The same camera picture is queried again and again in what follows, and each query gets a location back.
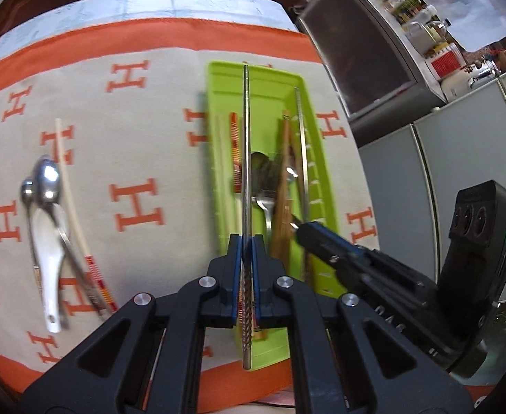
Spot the white plastic sheet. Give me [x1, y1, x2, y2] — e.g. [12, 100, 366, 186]
[397, 0, 506, 52]

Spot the white plastic container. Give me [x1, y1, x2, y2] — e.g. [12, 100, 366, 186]
[406, 19, 439, 55]

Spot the orange beige printed blanket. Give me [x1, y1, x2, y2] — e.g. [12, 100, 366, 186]
[0, 17, 378, 414]

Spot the grey oven appliance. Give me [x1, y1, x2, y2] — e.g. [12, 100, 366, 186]
[296, 0, 447, 130]

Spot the brown wooden chopstick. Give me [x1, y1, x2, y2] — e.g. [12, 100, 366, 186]
[270, 155, 306, 266]
[274, 110, 293, 264]

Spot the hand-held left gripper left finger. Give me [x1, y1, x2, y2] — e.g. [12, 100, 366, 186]
[20, 234, 242, 414]

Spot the grey cabinet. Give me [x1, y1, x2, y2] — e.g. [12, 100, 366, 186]
[352, 65, 506, 307]

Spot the metal chopstick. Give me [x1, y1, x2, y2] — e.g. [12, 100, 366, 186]
[241, 64, 254, 371]
[294, 87, 313, 287]

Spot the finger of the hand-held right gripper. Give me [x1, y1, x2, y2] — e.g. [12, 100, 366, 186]
[317, 222, 366, 252]
[298, 223, 357, 277]

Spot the white kettle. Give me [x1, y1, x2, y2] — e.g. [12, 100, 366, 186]
[440, 62, 497, 102]

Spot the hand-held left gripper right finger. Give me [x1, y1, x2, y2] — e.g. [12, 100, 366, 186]
[252, 234, 473, 414]

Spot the red labelled box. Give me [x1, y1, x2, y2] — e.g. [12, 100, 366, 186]
[429, 45, 467, 78]

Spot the green plastic tray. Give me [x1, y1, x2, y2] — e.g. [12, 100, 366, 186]
[205, 60, 340, 369]

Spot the white ceramic spoon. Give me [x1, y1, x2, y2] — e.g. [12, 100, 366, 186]
[31, 207, 70, 334]

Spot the small metal spoon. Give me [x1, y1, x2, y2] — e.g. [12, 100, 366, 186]
[19, 177, 44, 300]

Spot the red striped white chopstick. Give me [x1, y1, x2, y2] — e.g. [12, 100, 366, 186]
[230, 112, 241, 195]
[54, 118, 118, 313]

